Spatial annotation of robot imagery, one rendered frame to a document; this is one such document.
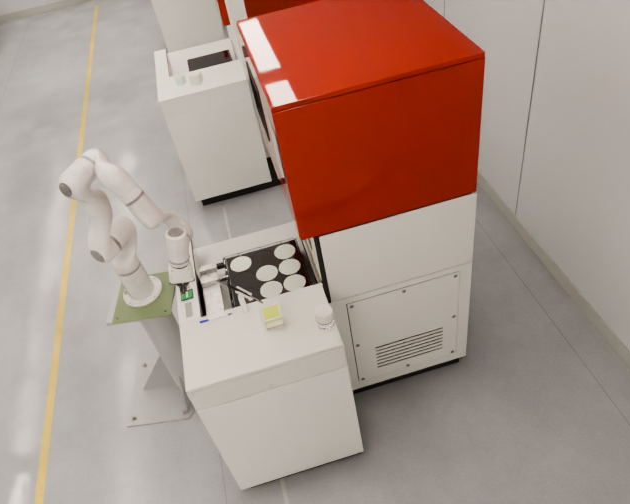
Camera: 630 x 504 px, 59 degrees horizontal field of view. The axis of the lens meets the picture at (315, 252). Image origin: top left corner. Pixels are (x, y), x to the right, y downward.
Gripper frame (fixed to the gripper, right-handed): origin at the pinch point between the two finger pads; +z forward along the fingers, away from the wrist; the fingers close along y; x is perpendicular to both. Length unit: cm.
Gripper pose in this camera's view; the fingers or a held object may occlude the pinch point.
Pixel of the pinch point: (183, 288)
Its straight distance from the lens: 249.1
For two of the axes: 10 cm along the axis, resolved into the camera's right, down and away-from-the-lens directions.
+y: -9.7, 1.2, -2.2
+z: -0.6, 7.5, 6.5
